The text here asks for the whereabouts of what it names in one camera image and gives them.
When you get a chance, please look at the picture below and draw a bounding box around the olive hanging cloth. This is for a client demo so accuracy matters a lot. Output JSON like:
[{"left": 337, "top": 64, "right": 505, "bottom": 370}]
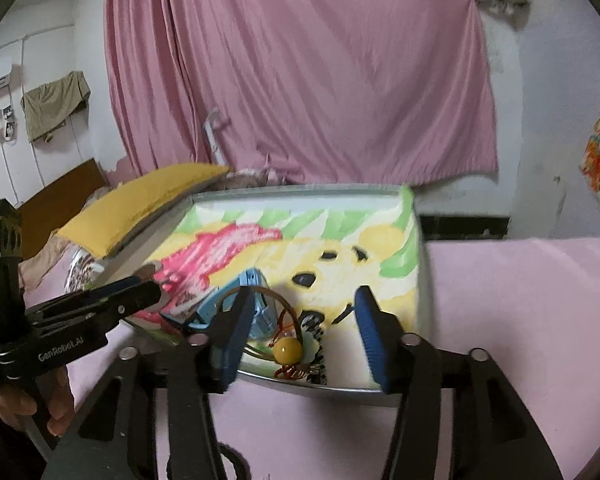
[{"left": 21, "top": 71, "right": 92, "bottom": 143}]

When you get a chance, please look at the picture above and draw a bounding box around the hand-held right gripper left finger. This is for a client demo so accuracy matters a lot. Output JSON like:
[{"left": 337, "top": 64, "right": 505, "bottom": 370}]
[{"left": 42, "top": 285, "right": 258, "bottom": 480}]

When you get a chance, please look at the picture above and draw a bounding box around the wooden headboard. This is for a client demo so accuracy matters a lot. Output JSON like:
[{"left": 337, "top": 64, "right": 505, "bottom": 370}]
[{"left": 14, "top": 158, "right": 108, "bottom": 261}]

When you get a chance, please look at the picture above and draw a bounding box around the black and white chain clip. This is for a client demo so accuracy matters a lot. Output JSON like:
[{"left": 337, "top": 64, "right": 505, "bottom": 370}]
[{"left": 297, "top": 310, "right": 328, "bottom": 386}]

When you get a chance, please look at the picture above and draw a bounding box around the pink table cloth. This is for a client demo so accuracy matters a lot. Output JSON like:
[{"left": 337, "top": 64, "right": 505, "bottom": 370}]
[{"left": 22, "top": 236, "right": 600, "bottom": 480}]

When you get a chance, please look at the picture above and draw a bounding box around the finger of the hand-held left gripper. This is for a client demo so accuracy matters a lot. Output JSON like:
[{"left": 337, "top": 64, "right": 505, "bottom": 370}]
[
  {"left": 25, "top": 274, "right": 153, "bottom": 318},
  {"left": 27, "top": 280, "right": 163, "bottom": 336}
]

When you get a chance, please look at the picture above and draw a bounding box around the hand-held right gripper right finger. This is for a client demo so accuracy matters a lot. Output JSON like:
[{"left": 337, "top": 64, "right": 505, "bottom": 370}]
[{"left": 354, "top": 285, "right": 565, "bottom": 480}]

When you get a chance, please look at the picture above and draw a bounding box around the black hair tie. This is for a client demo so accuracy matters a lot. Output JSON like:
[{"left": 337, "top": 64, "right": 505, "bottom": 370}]
[{"left": 216, "top": 441, "right": 252, "bottom": 480}]

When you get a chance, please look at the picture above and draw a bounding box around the person's left hand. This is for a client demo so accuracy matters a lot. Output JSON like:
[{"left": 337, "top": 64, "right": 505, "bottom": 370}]
[{"left": 0, "top": 362, "right": 76, "bottom": 438}]

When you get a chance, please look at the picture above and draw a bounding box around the white window handle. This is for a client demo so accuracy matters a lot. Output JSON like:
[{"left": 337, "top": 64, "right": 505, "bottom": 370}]
[{"left": 206, "top": 108, "right": 231, "bottom": 163}]

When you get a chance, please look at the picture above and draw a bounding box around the brown hair tie yellow bead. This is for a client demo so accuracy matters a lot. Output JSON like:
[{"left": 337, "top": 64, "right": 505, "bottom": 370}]
[{"left": 215, "top": 286, "right": 318, "bottom": 366}]

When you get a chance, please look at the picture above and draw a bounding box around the blue smart watch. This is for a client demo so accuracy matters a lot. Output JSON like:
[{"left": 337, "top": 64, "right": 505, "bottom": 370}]
[{"left": 157, "top": 267, "right": 286, "bottom": 343}]

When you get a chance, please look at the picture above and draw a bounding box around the pink crumpled blanket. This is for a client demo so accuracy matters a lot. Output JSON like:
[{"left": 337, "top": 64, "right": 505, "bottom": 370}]
[{"left": 17, "top": 232, "right": 73, "bottom": 291}]

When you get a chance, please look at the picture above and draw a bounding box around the yellow pillow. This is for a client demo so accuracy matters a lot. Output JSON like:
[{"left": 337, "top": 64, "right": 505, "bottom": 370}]
[{"left": 54, "top": 162, "right": 231, "bottom": 260}]

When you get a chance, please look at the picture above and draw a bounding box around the grey tray with painted lining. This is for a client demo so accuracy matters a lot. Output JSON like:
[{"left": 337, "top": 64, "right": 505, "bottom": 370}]
[{"left": 97, "top": 183, "right": 427, "bottom": 394}]

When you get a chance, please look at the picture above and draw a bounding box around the pink curtain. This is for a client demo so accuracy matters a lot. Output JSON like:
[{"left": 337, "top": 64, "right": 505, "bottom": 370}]
[{"left": 104, "top": 0, "right": 498, "bottom": 186}]

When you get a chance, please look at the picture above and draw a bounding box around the floral pillow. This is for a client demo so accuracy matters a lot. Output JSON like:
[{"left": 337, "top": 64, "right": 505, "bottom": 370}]
[{"left": 64, "top": 247, "right": 106, "bottom": 293}]

